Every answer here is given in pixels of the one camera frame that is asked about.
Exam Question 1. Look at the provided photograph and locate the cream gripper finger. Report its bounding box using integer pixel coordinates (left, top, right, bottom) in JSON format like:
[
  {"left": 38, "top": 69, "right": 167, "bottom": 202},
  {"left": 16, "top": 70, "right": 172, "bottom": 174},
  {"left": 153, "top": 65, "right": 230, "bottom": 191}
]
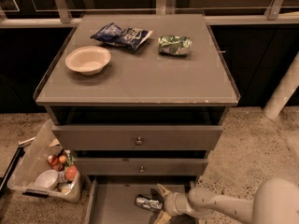
[
  {"left": 154, "top": 211, "right": 172, "bottom": 224},
  {"left": 157, "top": 184, "right": 171, "bottom": 199}
]

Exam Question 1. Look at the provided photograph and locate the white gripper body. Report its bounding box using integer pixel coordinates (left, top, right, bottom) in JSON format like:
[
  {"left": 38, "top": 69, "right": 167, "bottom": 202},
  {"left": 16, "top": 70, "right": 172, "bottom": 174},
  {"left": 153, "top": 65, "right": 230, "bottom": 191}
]
[{"left": 164, "top": 192, "right": 190, "bottom": 217}]

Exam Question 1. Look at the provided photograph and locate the silver blue redbull can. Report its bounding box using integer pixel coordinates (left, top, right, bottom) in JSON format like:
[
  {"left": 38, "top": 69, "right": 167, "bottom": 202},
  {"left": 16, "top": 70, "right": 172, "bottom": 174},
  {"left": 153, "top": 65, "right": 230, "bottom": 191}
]
[{"left": 135, "top": 195, "right": 163, "bottom": 212}]

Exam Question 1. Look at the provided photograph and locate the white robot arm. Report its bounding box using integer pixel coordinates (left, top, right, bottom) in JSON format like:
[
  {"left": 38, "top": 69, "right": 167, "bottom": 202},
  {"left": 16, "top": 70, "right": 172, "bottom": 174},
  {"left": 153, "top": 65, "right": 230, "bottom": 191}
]
[{"left": 154, "top": 178, "right": 299, "bottom": 224}]

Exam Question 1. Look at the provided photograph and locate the grey bottom drawer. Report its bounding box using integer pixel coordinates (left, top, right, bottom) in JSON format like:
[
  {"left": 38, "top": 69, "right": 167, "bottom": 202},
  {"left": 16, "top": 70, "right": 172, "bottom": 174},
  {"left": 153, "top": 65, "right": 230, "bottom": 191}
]
[{"left": 84, "top": 175, "right": 193, "bottom": 224}]

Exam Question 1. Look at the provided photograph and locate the grey drawer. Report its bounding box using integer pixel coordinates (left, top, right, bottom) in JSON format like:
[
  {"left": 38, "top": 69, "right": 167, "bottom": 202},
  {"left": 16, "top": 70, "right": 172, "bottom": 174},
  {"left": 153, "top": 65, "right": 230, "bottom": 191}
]
[
  {"left": 52, "top": 125, "right": 223, "bottom": 151},
  {"left": 84, "top": 175, "right": 193, "bottom": 224},
  {"left": 74, "top": 158, "right": 208, "bottom": 176}
]

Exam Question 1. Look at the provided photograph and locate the grey middle drawer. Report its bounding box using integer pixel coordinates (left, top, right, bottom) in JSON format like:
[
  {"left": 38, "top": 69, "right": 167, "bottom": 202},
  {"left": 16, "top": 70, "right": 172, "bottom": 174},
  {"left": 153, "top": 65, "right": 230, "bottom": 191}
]
[{"left": 74, "top": 158, "right": 208, "bottom": 176}]

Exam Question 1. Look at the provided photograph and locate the grey drawer cabinet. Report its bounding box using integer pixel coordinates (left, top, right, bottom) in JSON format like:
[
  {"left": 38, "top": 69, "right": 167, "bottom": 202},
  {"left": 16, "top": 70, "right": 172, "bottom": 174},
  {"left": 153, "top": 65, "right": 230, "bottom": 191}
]
[{"left": 33, "top": 13, "right": 241, "bottom": 224}]

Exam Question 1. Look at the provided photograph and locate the grey top drawer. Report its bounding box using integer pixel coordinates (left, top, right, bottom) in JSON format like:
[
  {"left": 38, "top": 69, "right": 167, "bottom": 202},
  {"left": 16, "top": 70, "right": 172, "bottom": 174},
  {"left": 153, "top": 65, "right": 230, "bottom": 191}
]
[{"left": 52, "top": 125, "right": 223, "bottom": 151}]

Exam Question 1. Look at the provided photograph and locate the orange fruit in bin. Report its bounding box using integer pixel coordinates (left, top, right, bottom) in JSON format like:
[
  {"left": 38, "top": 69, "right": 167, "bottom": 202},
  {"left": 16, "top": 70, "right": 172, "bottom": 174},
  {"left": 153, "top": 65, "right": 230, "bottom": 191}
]
[{"left": 65, "top": 166, "right": 78, "bottom": 181}]

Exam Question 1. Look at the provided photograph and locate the red snack packet in bin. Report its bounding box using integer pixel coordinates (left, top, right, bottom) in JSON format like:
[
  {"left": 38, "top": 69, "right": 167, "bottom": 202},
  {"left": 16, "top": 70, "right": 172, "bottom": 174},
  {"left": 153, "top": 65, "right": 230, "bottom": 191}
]
[{"left": 47, "top": 155, "right": 64, "bottom": 172}]

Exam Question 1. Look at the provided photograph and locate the clear plastic storage bin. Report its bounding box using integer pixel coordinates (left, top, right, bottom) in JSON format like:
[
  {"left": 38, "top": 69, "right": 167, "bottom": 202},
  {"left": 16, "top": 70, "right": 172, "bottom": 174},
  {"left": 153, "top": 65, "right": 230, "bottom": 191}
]
[{"left": 7, "top": 119, "right": 81, "bottom": 203}]

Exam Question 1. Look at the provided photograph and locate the green crumpled snack bag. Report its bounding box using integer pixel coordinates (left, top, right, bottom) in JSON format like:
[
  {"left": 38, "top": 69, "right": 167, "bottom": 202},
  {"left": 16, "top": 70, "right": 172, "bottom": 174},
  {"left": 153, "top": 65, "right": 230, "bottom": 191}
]
[{"left": 158, "top": 35, "right": 192, "bottom": 56}]

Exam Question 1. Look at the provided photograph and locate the white paper bowl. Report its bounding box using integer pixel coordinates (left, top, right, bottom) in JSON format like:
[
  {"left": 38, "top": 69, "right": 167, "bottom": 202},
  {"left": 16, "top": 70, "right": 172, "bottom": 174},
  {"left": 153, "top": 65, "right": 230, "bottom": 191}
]
[{"left": 65, "top": 46, "right": 111, "bottom": 76}]

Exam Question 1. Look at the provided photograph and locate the blue chip bag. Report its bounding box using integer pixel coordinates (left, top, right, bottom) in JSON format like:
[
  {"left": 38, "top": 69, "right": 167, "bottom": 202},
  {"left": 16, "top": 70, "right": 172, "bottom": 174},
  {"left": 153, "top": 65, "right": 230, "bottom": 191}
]
[{"left": 91, "top": 22, "right": 152, "bottom": 51}]

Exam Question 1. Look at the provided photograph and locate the metal window railing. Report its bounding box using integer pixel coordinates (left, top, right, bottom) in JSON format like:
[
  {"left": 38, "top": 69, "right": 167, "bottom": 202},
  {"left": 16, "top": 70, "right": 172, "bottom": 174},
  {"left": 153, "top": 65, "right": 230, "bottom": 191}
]
[{"left": 0, "top": 0, "right": 299, "bottom": 28}]

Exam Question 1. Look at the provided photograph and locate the white cylindrical post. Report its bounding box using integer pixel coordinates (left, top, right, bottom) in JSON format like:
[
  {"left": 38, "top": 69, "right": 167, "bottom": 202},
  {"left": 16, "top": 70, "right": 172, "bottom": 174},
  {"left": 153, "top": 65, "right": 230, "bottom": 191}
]
[{"left": 263, "top": 52, "right": 299, "bottom": 119}]

